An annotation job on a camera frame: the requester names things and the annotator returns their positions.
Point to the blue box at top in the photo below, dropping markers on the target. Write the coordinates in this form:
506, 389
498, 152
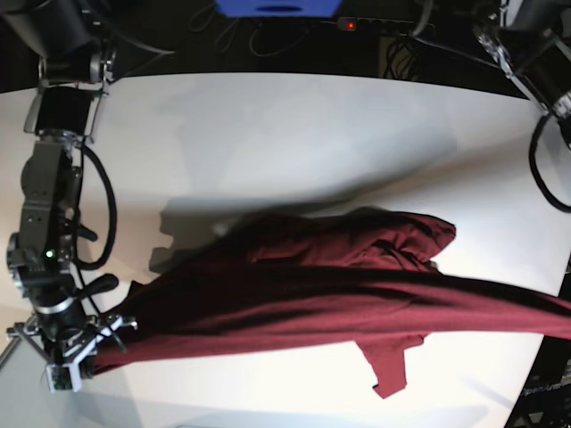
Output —
278, 8

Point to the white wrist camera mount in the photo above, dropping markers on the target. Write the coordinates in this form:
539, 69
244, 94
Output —
64, 376

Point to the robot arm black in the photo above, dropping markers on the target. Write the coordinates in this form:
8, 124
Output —
76, 57
520, 37

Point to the black power strip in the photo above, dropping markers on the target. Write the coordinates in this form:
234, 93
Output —
376, 26

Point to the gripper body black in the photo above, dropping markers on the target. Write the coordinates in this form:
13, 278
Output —
42, 274

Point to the dark red t-shirt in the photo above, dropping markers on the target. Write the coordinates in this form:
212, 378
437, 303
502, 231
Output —
280, 282

